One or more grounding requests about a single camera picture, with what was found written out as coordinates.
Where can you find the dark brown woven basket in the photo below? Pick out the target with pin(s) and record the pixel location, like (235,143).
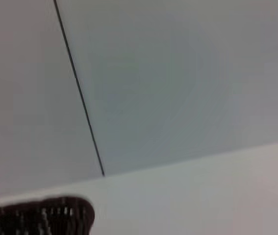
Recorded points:
(35,219)

